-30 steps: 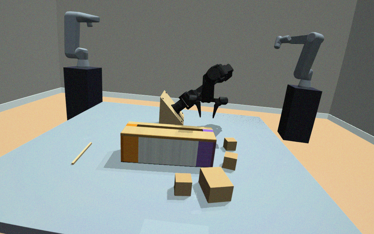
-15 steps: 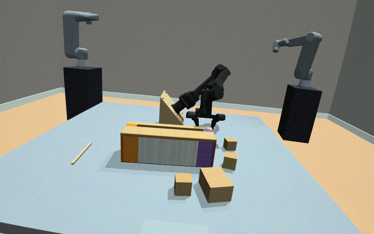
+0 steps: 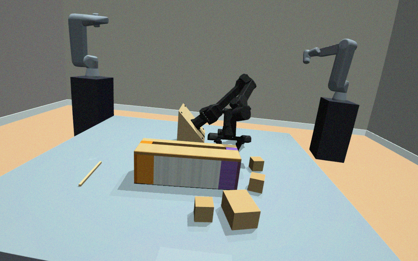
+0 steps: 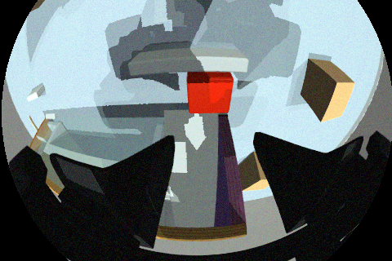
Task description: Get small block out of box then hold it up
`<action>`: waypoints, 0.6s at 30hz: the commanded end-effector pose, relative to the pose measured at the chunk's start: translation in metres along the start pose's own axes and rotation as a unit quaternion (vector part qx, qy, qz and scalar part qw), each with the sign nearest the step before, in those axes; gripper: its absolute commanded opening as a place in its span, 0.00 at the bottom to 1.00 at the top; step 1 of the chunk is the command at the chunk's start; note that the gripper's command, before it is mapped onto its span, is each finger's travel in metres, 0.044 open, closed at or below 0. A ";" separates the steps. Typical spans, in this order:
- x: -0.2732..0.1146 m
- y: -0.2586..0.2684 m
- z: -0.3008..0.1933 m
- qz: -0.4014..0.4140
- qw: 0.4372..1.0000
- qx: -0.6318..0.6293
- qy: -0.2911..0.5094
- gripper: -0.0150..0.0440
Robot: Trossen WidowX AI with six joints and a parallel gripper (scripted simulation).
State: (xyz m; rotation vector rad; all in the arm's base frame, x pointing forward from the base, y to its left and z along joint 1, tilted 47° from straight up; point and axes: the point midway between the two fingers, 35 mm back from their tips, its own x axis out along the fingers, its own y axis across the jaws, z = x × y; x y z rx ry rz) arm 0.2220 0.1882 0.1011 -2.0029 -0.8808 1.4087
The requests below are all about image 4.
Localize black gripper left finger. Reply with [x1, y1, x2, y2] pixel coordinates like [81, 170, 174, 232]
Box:
[49, 136, 176, 249]

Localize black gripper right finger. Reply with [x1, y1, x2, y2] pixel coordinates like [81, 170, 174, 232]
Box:
[252, 131, 363, 234]

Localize small red block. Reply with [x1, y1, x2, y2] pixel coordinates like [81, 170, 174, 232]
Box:
[187, 72, 234, 113]

